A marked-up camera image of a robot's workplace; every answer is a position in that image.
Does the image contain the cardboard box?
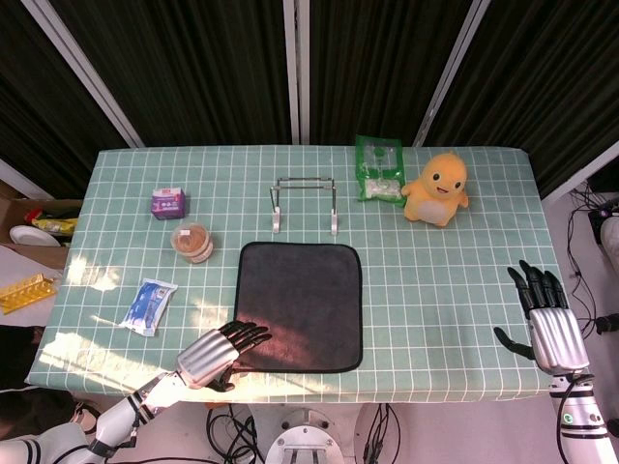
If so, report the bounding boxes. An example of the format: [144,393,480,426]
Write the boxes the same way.
[0,197,84,270]

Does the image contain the metal wire rack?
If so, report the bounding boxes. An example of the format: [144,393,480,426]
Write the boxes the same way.
[268,176,339,236]

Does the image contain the dark grey cloth mat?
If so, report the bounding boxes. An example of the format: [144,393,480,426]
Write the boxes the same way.
[230,241,365,374]

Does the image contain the purple small box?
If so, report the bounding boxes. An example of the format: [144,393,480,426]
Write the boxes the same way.
[151,187,189,221]

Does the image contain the clear round lidded container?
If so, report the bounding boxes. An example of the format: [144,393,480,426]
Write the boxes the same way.
[171,221,215,265]

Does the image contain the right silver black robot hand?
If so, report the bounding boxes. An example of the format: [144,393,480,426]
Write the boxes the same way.
[493,259,591,376]

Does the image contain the white metal frame post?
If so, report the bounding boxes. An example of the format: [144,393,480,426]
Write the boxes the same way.
[282,0,312,145]
[21,0,145,149]
[0,159,41,200]
[413,0,492,148]
[540,139,619,207]

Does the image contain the blue white wipes packet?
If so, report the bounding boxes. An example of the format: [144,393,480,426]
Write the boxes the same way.
[118,277,179,338]

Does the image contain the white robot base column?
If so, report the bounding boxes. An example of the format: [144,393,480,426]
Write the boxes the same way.
[264,403,347,464]

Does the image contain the black cable bundle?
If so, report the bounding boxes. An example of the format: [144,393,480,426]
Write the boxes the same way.
[205,403,266,464]

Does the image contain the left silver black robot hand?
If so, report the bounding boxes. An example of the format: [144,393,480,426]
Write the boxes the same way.
[175,320,273,392]

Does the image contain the white paper plate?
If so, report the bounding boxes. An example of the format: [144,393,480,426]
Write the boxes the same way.
[9,224,62,248]

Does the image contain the yellow plastic rack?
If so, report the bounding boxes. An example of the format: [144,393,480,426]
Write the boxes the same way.
[0,273,58,315]

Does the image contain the green checked tablecloth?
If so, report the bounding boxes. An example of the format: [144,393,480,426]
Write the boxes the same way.
[24,144,576,405]

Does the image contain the yellow plush duck toy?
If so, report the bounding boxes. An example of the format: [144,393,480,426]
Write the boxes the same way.
[400,151,470,228]

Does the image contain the yellow snack bag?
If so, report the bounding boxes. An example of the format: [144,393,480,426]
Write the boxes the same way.
[31,217,78,236]

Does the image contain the black floor cables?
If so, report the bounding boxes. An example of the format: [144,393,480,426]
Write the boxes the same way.
[564,183,619,339]

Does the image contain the green plastic snack bag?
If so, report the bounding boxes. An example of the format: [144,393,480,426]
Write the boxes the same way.
[355,133,406,208]

